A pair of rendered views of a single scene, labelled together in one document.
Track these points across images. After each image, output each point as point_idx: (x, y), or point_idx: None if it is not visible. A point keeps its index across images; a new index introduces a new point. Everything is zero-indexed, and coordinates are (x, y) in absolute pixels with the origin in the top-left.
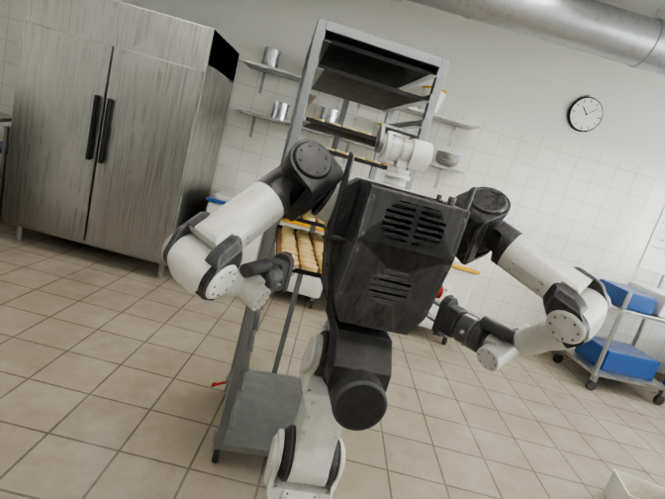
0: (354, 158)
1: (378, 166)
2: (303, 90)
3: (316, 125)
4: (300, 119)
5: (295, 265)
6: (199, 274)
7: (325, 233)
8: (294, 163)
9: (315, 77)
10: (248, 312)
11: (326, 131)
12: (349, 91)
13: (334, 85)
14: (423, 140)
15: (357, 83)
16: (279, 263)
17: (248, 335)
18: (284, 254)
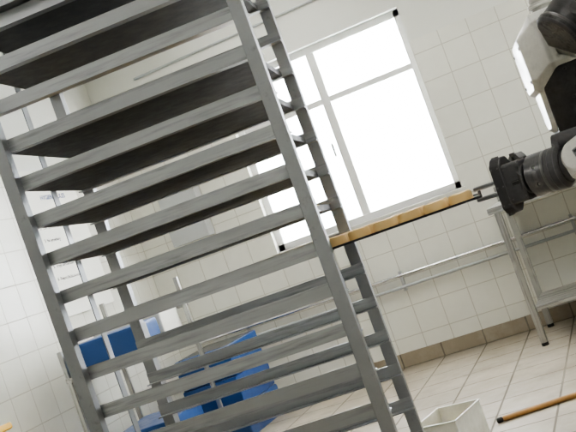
0: (279, 100)
1: (287, 105)
2: (244, 9)
3: (214, 75)
4: (261, 51)
5: (480, 185)
6: None
7: (569, 70)
8: None
9: (141, 15)
10: (379, 383)
11: (117, 119)
12: (121, 41)
13: (125, 31)
14: (288, 56)
15: (217, 1)
16: (524, 158)
17: (394, 423)
18: (502, 157)
